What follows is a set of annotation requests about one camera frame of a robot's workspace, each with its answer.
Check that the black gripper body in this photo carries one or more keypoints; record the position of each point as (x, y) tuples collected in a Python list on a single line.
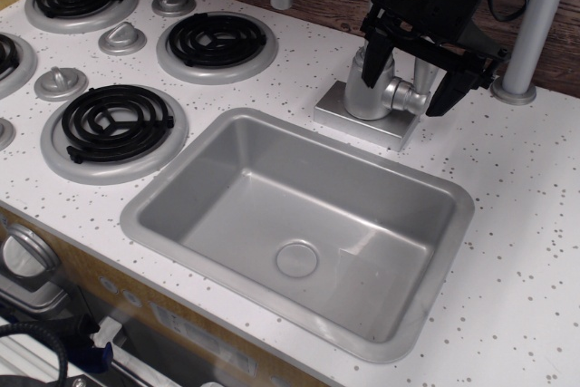
[(440, 32)]

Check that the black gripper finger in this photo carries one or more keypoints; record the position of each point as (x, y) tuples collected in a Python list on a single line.
[(453, 87), (377, 54)]

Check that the silver faucet lever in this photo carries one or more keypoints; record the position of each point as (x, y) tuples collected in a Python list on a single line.
[(413, 97)]

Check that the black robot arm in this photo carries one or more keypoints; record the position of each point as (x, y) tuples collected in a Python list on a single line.
[(439, 32)]

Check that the grey support pole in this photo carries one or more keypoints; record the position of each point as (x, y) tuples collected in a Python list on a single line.
[(515, 87)]

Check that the silver faucet with base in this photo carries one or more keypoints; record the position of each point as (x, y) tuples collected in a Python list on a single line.
[(358, 110)]

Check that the back right stove burner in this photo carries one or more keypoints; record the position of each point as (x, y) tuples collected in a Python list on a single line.
[(216, 48)]

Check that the grey plastic sink basin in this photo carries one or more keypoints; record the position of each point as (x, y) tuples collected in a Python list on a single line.
[(351, 247)]

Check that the silver stove knob top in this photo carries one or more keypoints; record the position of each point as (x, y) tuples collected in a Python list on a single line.
[(173, 8)]

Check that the silver stove knob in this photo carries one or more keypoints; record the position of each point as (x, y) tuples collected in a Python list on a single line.
[(60, 84), (173, 8), (123, 39)]

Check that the silver stove knob middle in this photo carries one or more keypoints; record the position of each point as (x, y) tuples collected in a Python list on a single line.
[(123, 39)]

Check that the front right stove burner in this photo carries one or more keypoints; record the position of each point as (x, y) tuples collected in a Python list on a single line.
[(114, 134)]

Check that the back left stove burner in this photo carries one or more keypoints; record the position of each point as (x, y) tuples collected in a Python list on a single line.
[(77, 16)]

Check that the silver stove knob lower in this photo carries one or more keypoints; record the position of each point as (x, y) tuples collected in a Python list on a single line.
[(60, 84)]

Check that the left edge stove burner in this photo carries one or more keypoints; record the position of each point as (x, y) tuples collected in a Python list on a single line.
[(18, 63)]

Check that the silver oven dial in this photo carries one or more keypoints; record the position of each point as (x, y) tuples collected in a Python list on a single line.
[(26, 258)]

